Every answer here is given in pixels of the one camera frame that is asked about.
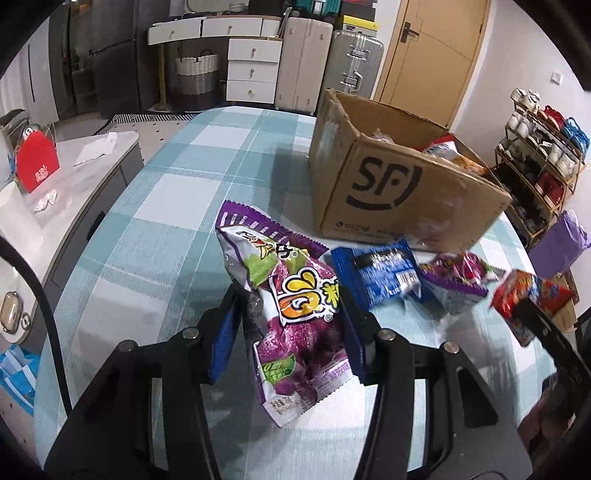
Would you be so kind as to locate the yellow black box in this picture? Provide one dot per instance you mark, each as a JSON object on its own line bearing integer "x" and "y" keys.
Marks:
{"x": 360, "y": 22}

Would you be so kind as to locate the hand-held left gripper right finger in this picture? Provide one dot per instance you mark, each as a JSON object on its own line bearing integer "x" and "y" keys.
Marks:
{"x": 354, "y": 344}

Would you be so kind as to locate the striped laundry basket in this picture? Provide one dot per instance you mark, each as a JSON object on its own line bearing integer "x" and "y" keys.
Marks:
{"x": 196, "y": 76}

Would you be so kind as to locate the purple gift bag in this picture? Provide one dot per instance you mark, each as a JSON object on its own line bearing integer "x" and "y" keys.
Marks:
{"x": 561, "y": 244}

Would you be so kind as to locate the white orange noodle snack bag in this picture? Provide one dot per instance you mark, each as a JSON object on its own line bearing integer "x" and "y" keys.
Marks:
{"x": 441, "y": 148}

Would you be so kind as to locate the teal checkered tablecloth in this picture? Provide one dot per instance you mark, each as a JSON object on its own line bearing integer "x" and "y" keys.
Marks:
{"x": 184, "y": 221}

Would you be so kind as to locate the red paper gift bag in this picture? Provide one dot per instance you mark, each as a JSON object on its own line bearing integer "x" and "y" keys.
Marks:
{"x": 37, "y": 161}

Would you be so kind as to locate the grey refrigerator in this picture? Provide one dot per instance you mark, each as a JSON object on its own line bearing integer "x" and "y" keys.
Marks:
{"x": 115, "y": 50}

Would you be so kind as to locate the small purple snack packet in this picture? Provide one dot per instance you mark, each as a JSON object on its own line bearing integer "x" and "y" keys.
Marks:
{"x": 455, "y": 279}

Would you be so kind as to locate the dark glass sliding door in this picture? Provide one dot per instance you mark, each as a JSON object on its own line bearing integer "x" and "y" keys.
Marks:
{"x": 69, "y": 55}

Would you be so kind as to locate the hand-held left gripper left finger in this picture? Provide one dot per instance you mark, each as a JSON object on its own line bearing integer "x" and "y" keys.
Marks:
{"x": 224, "y": 334}

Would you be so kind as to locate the blue white packet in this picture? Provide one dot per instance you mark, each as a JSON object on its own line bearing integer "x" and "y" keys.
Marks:
{"x": 16, "y": 376}

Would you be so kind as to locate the silver suitcase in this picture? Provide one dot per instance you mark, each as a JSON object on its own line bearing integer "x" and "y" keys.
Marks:
{"x": 355, "y": 62}

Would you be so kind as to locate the wooden shoe rack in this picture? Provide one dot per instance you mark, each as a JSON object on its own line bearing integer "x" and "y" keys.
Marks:
{"x": 540, "y": 221}

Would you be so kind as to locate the white earbuds case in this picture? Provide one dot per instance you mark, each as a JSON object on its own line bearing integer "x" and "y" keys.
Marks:
{"x": 13, "y": 311}

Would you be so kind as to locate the collection of shoes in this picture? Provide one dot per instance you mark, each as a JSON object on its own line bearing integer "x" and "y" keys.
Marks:
{"x": 549, "y": 152}

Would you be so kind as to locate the small cardboard box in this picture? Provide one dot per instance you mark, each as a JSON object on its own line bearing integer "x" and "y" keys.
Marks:
{"x": 569, "y": 307}

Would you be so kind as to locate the clear plastic wrapper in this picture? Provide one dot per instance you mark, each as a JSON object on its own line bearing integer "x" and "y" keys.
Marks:
{"x": 46, "y": 201}

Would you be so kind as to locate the large purple snack bag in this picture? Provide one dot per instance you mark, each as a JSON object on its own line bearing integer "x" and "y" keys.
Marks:
{"x": 295, "y": 323}

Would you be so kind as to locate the white light switch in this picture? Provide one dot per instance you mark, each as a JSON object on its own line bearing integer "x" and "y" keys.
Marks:
{"x": 557, "y": 77}

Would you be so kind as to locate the blue snack packet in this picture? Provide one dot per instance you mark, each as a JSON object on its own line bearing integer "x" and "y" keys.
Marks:
{"x": 381, "y": 274}

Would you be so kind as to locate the white kettle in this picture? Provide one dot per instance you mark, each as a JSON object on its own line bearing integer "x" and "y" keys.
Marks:
{"x": 11, "y": 127}

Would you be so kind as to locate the brown cardboard box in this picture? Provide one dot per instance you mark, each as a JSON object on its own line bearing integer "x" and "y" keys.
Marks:
{"x": 397, "y": 194}

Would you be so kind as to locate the white desk with drawers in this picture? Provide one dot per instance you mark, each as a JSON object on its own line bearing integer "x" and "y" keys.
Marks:
{"x": 251, "y": 64}

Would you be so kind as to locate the person's right hand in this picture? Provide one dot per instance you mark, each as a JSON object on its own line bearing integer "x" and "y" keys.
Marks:
{"x": 535, "y": 422}

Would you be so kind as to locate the white suitcase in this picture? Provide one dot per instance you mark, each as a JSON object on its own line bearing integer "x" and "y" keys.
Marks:
{"x": 304, "y": 64}

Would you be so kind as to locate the white paper sheet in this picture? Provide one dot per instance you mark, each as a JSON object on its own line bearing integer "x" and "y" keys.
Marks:
{"x": 94, "y": 148}

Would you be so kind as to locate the small red snack packet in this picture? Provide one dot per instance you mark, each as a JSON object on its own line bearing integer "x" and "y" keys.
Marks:
{"x": 521, "y": 290}

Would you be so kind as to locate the grey white side cabinet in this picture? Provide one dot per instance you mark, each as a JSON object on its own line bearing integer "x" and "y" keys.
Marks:
{"x": 83, "y": 194}

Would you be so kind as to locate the wooden door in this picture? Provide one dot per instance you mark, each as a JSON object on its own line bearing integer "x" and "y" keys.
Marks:
{"x": 438, "y": 60}

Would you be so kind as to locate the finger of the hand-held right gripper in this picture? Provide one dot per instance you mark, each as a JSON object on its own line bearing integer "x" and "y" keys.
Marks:
{"x": 547, "y": 334}

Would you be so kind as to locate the patterned floor rug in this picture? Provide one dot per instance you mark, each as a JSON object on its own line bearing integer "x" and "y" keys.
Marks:
{"x": 147, "y": 118}

